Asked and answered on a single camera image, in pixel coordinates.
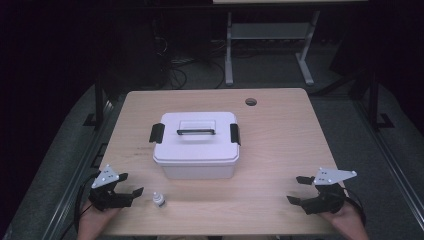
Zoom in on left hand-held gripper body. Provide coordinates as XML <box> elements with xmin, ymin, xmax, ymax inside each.
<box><xmin>87</xmin><ymin>163</ymin><xmax>133</xmax><ymax>212</ymax></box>

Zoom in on black floor cables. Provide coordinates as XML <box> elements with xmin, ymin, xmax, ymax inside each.
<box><xmin>162</xmin><ymin>54</ymin><xmax>228</xmax><ymax>90</ymax></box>

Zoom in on person's right hand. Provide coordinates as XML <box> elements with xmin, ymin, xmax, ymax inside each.
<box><xmin>320</xmin><ymin>201</ymin><xmax>370</xmax><ymax>240</ymax></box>

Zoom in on small white dropper bottle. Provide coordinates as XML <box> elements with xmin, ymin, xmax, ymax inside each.
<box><xmin>152</xmin><ymin>191</ymin><xmax>167</xmax><ymax>208</ymax></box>

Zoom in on grey metal floor rail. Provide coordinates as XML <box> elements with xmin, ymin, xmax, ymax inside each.
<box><xmin>42</xmin><ymin>96</ymin><xmax>128</xmax><ymax>240</ymax></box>
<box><xmin>353</xmin><ymin>99</ymin><xmax>424</xmax><ymax>232</ymax></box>

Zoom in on right hand-held gripper black cable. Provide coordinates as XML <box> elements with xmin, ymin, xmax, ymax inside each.
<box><xmin>344</xmin><ymin>196</ymin><xmax>368</xmax><ymax>228</ymax></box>

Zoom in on person's left hand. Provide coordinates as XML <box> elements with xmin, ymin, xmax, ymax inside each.
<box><xmin>77</xmin><ymin>199</ymin><xmax>122</xmax><ymax>240</ymax></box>

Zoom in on black stand post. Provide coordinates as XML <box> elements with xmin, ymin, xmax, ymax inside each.
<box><xmin>367</xmin><ymin>70</ymin><xmax>395</xmax><ymax>131</ymax></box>
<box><xmin>83</xmin><ymin>77</ymin><xmax>106</xmax><ymax>130</ymax></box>

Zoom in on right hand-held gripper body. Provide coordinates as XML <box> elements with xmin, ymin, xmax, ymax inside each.
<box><xmin>301</xmin><ymin>167</ymin><xmax>358</xmax><ymax>215</ymax></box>

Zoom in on grey metal frame table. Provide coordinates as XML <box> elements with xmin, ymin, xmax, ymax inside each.
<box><xmin>212</xmin><ymin>0</ymin><xmax>368</xmax><ymax>87</ymax></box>

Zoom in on left hand-held gripper black cable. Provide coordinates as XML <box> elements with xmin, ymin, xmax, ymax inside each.
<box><xmin>59</xmin><ymin>171</ymin><xmax>102</xmax><ymax>240</ymax></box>

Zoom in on hand-held gripper black cable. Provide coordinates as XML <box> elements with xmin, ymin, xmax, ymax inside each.
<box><xmin>59</xmin><ymin>171</ymin><xmax>102</xmax><ymax>240</ymax></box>
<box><xmin>344</xmin><ymin>196</ymin><xmax>368</xmax><ymax>228</ymax></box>

